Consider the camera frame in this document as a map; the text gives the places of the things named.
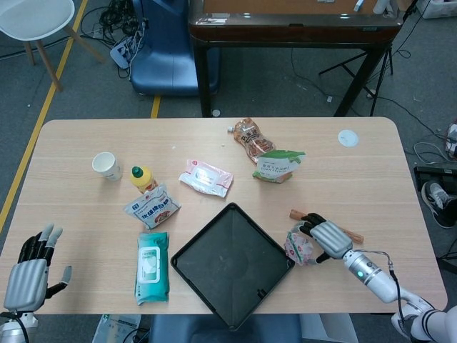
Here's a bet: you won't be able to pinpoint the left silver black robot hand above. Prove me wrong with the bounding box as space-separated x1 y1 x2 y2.
3 223 73 312

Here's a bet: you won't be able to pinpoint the brown sauce spout pouch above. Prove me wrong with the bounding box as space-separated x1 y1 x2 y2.
228 117 278 165

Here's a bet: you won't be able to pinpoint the blue robot body base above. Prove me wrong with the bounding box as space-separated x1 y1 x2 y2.
148 314 304 343

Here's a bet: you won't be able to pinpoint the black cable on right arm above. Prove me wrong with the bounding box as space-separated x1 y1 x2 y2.
378 252 415 322

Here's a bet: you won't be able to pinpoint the small candy packet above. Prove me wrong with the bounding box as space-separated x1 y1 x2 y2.
284 221 321 267

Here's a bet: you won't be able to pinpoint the green white snack pouch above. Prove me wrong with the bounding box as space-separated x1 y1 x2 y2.
251 149 307 184

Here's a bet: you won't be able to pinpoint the teal wet wipes pack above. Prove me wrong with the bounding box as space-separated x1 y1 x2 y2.
134 231 170 307

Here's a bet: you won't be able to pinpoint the white castor sugar bag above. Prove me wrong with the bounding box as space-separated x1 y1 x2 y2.
123 183 182 230

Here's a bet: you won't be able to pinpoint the black flat box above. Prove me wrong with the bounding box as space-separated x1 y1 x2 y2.
413 166 457 184

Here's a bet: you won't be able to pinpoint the black tripod stand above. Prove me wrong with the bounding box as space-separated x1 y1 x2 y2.
318 0 418 99

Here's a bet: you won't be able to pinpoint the white round table grommet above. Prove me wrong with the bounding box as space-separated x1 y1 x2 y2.
337 129 359 147

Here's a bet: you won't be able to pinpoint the white power strip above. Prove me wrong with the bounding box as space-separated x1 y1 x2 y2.
109 31 144 71

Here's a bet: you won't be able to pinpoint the wooden rolling pin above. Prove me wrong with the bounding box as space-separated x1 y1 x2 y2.
288 209 365 244

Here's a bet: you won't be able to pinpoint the pink white wet wipes pack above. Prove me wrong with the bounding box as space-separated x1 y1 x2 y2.
178 159 234 199

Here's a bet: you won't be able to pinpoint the white paper cup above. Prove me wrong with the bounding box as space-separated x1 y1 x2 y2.
91 151 121 182

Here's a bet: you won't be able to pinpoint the dark brown mahjong table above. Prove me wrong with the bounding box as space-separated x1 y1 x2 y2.
188 0 404 118

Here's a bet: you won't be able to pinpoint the white chair wooden legs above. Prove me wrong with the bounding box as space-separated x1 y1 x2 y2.
0 0 106 92

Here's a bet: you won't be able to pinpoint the black floor cable bundle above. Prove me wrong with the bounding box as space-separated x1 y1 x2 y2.
80 0 147 47

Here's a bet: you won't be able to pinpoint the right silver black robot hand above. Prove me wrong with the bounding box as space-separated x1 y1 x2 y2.
298 212 354 265

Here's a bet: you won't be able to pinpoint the grey black sneaker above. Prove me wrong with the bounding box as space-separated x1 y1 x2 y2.
421 181 457 229

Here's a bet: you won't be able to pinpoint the yellow bottle green cap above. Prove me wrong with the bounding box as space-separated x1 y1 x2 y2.
129 166 159 195

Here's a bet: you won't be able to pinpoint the black square plastic tray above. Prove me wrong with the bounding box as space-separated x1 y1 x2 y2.
170 202 296 331

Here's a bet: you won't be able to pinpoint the blue chair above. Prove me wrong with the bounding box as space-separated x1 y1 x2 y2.
129 0 221 97

